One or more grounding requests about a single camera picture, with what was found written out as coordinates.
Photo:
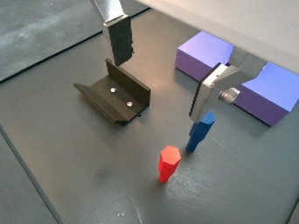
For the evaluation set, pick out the black angle bracket holder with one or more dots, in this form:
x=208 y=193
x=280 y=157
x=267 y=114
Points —
x=119 y=95

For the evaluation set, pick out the red hexagonal peg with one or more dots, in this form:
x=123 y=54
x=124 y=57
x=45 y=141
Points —
x=168 y=161

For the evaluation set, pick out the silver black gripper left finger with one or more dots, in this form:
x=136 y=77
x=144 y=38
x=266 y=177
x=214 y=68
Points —
x=116 y=27

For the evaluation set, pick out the purple board block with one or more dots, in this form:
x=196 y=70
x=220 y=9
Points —
x=267 y=97

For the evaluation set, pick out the blue hexagonal peg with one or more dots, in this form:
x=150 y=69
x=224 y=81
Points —
x=199 y=131

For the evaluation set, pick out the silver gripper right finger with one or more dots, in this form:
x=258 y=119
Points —
x=219 y=83

